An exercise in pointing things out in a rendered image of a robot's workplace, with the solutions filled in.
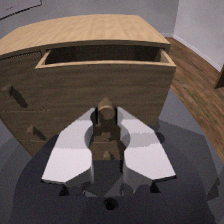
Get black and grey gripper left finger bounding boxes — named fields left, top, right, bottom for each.
left=7, top=107, right=98, bottom=224

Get wooden chest of drawers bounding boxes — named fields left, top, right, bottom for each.
left=0, top=14, right=171, bottom=59

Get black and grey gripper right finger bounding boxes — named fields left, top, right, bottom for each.
left=115, top=106, right=215, bottom=224

